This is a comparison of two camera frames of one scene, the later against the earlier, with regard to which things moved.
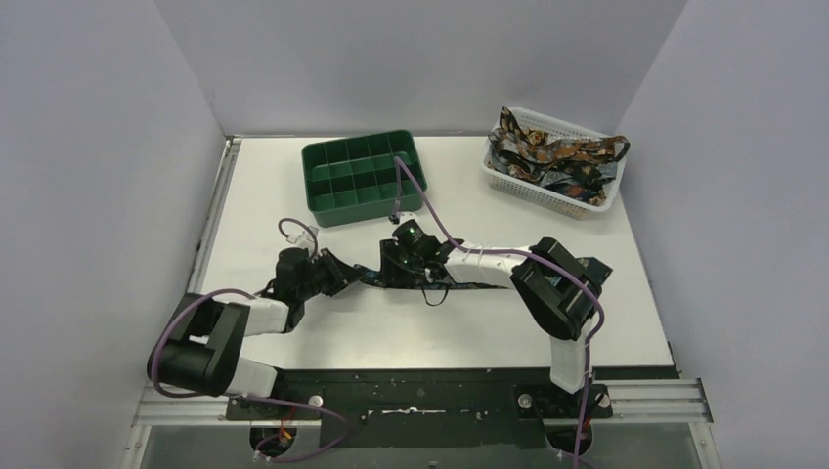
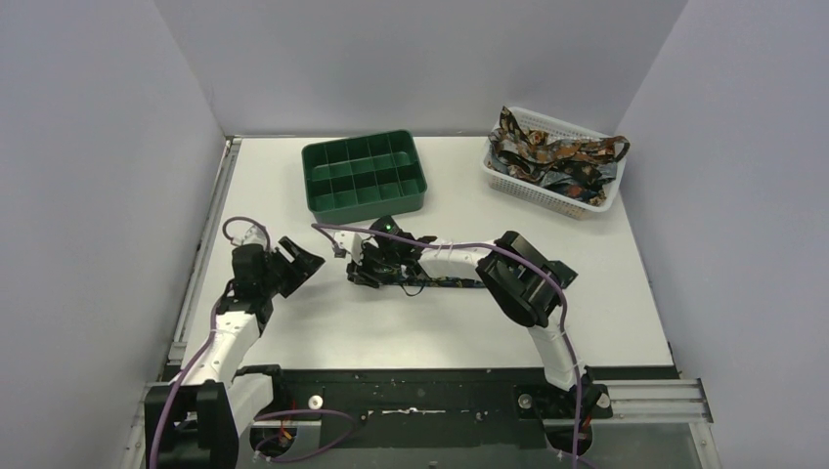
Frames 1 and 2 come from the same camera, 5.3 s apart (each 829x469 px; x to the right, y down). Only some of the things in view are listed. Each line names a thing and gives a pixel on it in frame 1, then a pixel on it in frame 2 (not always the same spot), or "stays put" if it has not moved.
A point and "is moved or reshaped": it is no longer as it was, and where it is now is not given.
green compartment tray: x=352 y=180 stays put
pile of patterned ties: x=572 y=170 stays put
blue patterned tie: x=594 y=271 is moved or reshaped
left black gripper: x=331 y=272 to x=288 y=263
